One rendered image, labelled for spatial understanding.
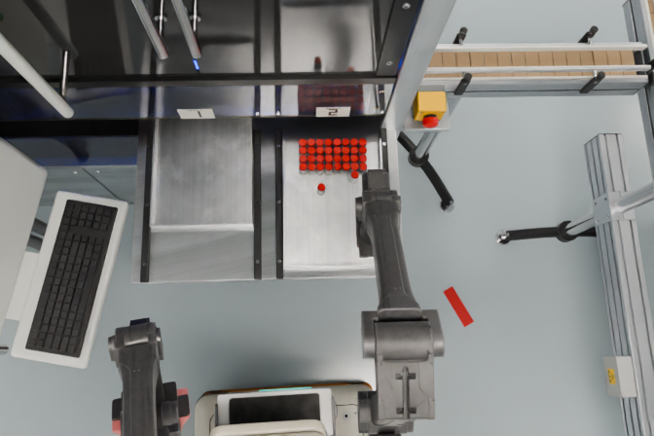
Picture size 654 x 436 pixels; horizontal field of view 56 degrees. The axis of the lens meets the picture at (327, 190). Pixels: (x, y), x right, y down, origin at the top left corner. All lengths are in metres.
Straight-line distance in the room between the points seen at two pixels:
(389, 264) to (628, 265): 1.32
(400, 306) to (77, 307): 1.05
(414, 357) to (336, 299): 1.64
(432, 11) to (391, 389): 0.66
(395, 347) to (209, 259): 0.86
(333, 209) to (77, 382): 1.36
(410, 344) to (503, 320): 1.76
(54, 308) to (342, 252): 0.75
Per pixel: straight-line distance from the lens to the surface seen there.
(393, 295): 0.91
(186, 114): 1.59
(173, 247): 1.64
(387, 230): 1.06
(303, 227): 1.62
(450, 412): 2.54
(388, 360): 0.85
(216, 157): 1.68
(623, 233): 2.20
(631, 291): 2.18
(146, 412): 1.03
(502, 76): 1.79
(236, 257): 1.62
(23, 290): 1.83
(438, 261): 2.55
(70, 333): 1.75
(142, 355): 1.10
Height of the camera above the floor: 2.47
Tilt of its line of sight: 75 degrees down
